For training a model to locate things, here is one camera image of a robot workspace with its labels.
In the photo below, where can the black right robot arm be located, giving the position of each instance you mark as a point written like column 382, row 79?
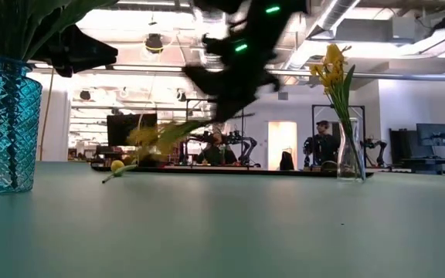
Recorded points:
column 261, row 23

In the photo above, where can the yellow tulip bare stem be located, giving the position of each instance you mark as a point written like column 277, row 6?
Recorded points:
column 117, row 166

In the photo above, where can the black table frame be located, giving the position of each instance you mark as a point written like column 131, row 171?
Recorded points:
column 245, row 172

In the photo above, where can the black metal frame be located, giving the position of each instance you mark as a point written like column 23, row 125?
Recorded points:
column 321, row 105

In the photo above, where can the black ceiling dome device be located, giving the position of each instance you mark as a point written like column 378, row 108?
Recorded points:
column 154, row 42

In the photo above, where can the yellow tulip with leaves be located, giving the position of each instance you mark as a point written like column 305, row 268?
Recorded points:
column 333, row 54

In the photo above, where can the black desk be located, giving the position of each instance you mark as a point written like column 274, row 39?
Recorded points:
column 427, row 161

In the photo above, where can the background black robot arm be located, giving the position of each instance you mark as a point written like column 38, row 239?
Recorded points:
column 247, row 146
column 381, row 148

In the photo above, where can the person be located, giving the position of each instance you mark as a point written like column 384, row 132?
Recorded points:
column 216, row 154
column 323, row 146

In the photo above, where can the dark upright panel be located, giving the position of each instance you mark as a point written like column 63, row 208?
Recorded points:
column 403, row 144

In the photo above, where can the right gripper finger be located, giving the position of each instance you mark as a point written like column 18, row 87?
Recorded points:
column 232, row 115
column 238, row 101

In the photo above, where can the green table mat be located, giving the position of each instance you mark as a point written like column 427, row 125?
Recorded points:
column 222, row 239

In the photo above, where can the blue patterned glass vase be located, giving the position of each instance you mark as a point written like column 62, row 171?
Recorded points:
column 10, row 135

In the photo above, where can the clear glass vase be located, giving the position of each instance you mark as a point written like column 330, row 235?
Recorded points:
column 348, row 170

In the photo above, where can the black monitor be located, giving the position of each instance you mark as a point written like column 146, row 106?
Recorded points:
column 120, row 127

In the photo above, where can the long light bar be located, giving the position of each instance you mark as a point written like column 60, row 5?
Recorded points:
column 149, row 68

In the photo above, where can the black bag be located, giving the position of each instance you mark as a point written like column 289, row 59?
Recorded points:
column 286, row 162

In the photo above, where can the grey-blue screen monitor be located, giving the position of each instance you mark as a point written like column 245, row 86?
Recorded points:
column 434, row 135

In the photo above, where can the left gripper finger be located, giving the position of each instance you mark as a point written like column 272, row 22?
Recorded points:
column 83, row 46
column 83, row 66

